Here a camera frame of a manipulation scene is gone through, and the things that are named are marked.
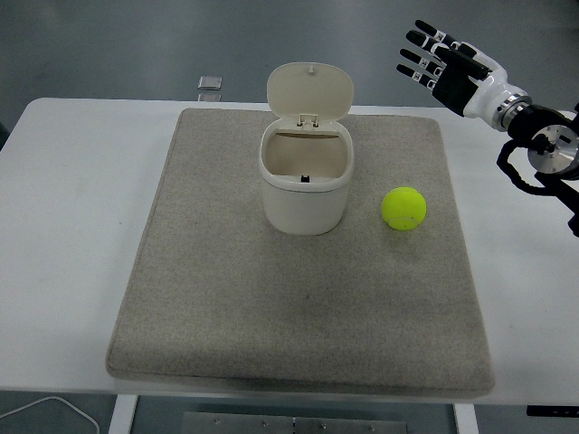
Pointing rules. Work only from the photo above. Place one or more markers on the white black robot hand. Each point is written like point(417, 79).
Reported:
point(488, 86)

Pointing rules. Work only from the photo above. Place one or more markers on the yellow-green tennis ball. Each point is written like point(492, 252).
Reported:
point(403, 207)

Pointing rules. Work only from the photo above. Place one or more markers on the cream lidded plastic box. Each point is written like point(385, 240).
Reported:
point(303, 203)

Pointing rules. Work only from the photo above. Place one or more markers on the silver floor outlet cover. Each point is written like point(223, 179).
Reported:
point(209, 97)
point(210, 82)

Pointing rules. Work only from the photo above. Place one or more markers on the beige fabric mat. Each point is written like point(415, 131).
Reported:
point(271, 294)

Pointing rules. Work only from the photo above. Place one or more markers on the black table control panel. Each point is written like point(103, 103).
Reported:
point(554, 411)

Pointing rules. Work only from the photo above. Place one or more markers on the white table leg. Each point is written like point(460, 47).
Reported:
point(123, 416)
point(465, 420)

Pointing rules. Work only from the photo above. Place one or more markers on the grey metal plate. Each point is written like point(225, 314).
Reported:
point(294, 424)

